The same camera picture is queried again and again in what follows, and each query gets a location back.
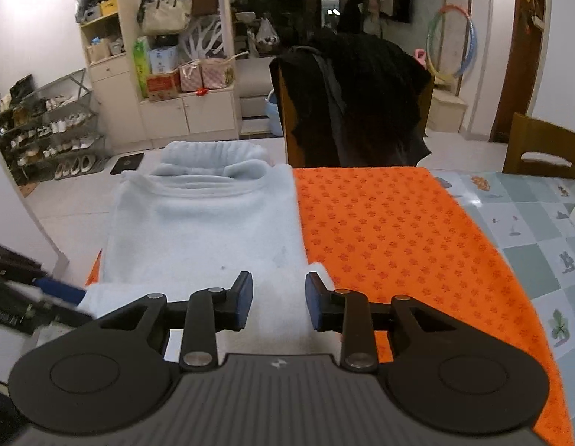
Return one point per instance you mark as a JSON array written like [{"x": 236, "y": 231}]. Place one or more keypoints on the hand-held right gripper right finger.
[{"x": 315, "y": 302}]

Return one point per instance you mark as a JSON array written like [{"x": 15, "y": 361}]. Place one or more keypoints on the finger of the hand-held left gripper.
[{"x": 64, "y": 290}]

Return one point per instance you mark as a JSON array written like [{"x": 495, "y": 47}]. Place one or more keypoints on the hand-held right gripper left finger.
[{"x": 243, "y": 299}]

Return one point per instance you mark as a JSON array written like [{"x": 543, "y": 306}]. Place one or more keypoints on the white turtleneck sweater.
[{"x": 199, "y": 232}]

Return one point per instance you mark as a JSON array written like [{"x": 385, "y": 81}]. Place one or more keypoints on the wooden chair under black clothes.
[{"x": 287, "y": 125}]

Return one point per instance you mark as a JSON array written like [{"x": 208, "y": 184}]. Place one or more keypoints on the black clothes pile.
[{"x": 362, "y": 97}]

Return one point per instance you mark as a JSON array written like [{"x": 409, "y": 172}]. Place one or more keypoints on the orange patterned mat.
[{"x": 399, "y": 251}]

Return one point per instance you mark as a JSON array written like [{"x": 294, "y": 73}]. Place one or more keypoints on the black floor mat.
[{"x": 127, "y": 162}]

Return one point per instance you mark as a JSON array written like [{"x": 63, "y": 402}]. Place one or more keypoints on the rows of shoes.
[{"x": 60, "y": 125}]

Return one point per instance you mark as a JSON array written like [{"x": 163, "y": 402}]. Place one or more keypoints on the light blue bin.
[{"x": 273, "y": 111}]

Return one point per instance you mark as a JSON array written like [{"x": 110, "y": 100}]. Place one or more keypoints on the metal shoe rack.
[{"x": 95, "y": 102}]

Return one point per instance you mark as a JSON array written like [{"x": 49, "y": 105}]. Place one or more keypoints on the cream shelf cabinet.
[{"x": 167, "y": 116}]

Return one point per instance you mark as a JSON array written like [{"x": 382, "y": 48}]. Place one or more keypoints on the checked tablecloth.
[{"x": 524, "y": 232}]

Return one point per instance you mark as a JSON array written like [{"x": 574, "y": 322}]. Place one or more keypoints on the grey sofa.
[{"x": 255, "y": 79}]

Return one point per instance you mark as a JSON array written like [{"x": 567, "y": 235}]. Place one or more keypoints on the red cardboard box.
[{"x": 162, "y": 86}]

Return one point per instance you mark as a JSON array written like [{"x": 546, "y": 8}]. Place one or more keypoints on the pink checked bag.
[
  {"x": 218, "y": 74},
  {"x": 191, "y": 76}
]

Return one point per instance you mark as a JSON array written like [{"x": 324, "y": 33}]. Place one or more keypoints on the white step stool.
[{"x": 445, "y": 111}]

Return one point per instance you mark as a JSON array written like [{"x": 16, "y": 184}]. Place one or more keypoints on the green package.
[{"x": 141, "y": 65}]

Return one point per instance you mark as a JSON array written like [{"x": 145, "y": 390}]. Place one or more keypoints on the white blue box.
[{"x": 163, "y": 60}]

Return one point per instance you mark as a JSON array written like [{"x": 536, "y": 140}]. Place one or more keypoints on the wooden chair with cutout back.
[{"x": 524, "y": 139}]

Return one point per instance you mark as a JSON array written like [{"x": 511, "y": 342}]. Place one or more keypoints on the white plastic shopping bag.
[{"x": 267, "y": 35}]

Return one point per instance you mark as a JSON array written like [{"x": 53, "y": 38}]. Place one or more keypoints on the pink toy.
[{"x": 420, "y": 55}]

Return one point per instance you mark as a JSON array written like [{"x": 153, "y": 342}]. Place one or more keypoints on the yellow box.
[{"x": 107, "y": 7}]

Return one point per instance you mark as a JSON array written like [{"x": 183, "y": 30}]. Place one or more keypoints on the beige handbag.
[{"x": 164, "y": 18}]

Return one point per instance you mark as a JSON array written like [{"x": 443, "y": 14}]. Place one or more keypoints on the arched mirror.
[{"x": 330, "y": 9}]

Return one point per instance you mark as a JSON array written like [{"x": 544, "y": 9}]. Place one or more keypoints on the multicoloured hula hoop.
[{"x": 473, "y": 39}]

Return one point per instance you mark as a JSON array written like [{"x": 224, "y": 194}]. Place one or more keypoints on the brown wooden door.
[{"x": 519, "y": 65}]

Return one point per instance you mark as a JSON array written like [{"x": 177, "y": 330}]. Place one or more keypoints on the black wall television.
[{"x": 402, "y": 0}]

